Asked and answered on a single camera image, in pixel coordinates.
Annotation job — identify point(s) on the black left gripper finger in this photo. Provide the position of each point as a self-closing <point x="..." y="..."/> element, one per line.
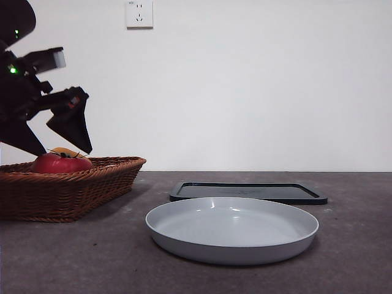
<point x="21" y="134"/>
<point x="73" y="128"/>

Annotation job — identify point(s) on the red tomato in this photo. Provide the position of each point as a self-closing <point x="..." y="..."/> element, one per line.
<point x="55" y="164"/>

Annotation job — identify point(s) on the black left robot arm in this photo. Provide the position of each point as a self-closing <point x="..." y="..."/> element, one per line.
<point x="12" y="101"/>

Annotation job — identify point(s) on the brown wicker basket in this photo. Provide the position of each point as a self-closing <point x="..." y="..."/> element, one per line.
<point x="61" y="196"/>

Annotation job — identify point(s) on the pale grey round plate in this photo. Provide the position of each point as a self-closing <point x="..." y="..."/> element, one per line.
<point x="226" y="226"/>

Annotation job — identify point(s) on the dark rectangular tray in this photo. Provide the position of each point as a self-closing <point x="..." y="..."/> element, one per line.
<point x="245" y="191"/>

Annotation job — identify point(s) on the white wall socket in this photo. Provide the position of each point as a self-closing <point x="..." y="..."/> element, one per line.
<point x="140" y="14"/>

